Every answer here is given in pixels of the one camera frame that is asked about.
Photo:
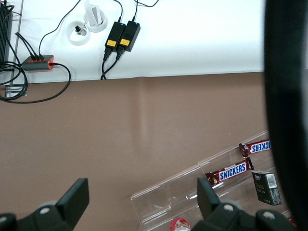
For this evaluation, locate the small black carton box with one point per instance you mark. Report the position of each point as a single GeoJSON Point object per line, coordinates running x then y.
{"type": "Point", "coordinates": [265, 187]}

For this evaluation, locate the black power adapter yellow label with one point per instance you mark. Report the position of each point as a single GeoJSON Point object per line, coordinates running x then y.
{"type": "Point", "coordinates": [130, 36]}
{"type": "Point", "coordinates": [115, 34]}

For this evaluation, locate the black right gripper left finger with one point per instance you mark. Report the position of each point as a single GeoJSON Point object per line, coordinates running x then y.
{"type": "Point", "coordinates": [67, 209]}

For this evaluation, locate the red brown cardboard box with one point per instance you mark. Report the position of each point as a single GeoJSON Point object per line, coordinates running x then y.
{"type": "Point", "coordinates": [291, 219]}

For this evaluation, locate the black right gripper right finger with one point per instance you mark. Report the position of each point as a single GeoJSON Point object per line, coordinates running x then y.
{"type": "Point", "coordinates": [228, 216]}

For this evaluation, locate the small black white clip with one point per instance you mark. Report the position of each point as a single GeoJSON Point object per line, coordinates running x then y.
{"type": "Point", "coordinates": [80, 30]}

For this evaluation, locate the small silver metal plate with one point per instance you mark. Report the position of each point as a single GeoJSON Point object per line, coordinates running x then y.
{"type": "Point", "coordinates": [12, 91]}

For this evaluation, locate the clear acrylic stepped stand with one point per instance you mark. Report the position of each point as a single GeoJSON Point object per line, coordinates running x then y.
{"type": "Point", "coordinates": [187, 192]}

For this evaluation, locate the Snickers chocolate bar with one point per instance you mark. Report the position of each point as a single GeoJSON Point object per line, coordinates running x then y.
{"type": "Point", "coordinates": [232, 172]}
{"type": "Point", "coordinates": [257, 147]}

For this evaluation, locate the silver aluminium rail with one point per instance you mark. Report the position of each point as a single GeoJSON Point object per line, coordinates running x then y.
{"type": "Point", "coordinates": [18, 29]}

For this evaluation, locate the grey orange USB hub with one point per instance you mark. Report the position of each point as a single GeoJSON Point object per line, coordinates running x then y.
{"type": "Point", "coordinates": [36, 63]}

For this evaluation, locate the black ribbed metal device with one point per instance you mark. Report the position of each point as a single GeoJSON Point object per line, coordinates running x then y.
{"type": "Point", "coordinates": [4, 33]}

